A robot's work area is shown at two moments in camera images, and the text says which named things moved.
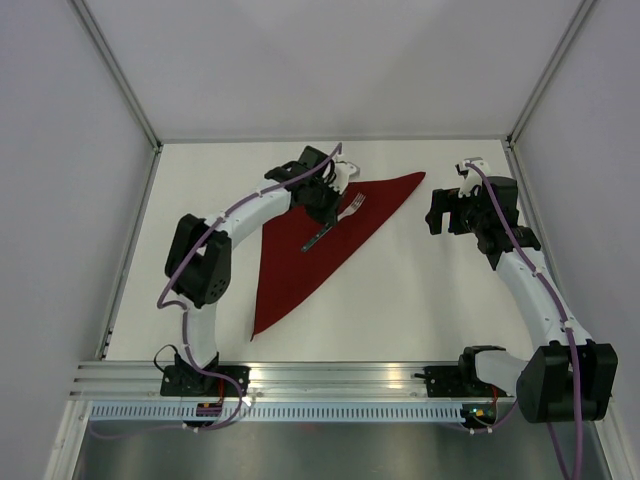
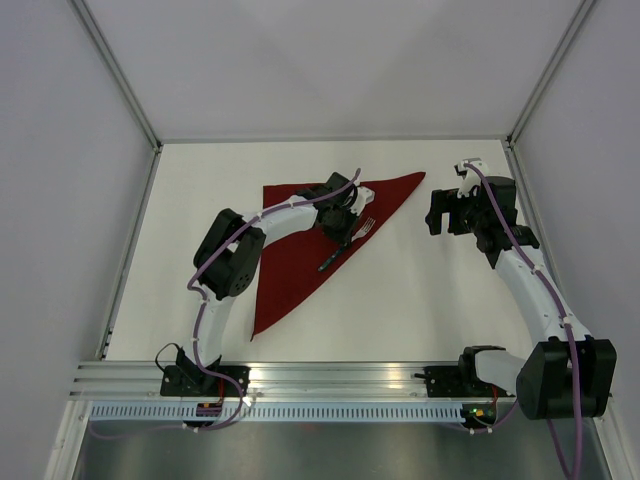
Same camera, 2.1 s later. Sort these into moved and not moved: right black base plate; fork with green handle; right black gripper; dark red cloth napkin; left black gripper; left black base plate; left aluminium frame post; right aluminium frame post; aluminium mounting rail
Moved: fork with green handle; left black gripper; dark red cloth napkin
Not moved: right aluminium frame post; left black base plate; right black base plate; right black gripper; aluminium mounting rail; left aluminium frame post
